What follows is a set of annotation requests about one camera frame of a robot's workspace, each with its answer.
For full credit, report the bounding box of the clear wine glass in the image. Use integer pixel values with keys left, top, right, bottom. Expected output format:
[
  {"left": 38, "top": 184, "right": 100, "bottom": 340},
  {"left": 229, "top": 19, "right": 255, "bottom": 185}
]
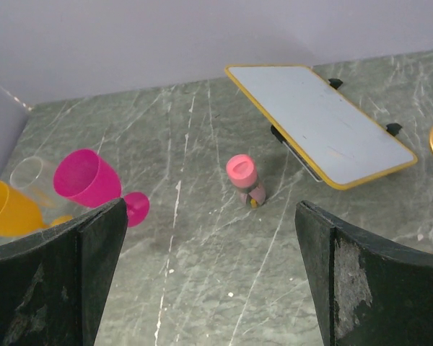
[{"left": 9, "top": 156, "right": 66, "bottom": 209}]

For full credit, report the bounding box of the pink wine glass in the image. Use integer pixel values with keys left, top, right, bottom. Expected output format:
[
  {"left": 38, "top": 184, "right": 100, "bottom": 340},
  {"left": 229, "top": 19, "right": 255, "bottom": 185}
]
[{"left": 53, "top": 148, "right": 149, "bottom": 227}]

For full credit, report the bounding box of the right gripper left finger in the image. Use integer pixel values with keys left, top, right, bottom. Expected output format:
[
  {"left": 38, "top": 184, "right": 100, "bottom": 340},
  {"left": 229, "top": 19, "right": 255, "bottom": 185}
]
[{"left": 0, "top": 198, "right": 128, "bottom": 345}]

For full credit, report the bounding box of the small pink capped bottle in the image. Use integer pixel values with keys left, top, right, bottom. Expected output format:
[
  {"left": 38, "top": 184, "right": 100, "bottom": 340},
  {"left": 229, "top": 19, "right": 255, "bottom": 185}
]
[{"left": 226, "top": 154, "right": 266, "bottom": 208}]

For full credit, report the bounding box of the orange wine glass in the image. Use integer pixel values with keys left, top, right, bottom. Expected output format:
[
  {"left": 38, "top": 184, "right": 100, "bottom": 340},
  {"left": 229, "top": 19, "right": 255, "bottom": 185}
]
[{"left": 0, "top": 180, "right": 73, "bottom": 237}]

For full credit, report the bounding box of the yellow framed tilted mirror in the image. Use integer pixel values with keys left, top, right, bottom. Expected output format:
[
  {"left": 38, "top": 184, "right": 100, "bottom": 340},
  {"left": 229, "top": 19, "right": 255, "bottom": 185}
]
[{"left": 225, "top": 65, "right": 418, "bottom": 190}]

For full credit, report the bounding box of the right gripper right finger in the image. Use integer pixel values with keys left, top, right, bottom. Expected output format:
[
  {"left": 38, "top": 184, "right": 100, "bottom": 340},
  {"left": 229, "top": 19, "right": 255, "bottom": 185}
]
[{"left": 294, "top": 201, "right": 433, "bottom": 345}]

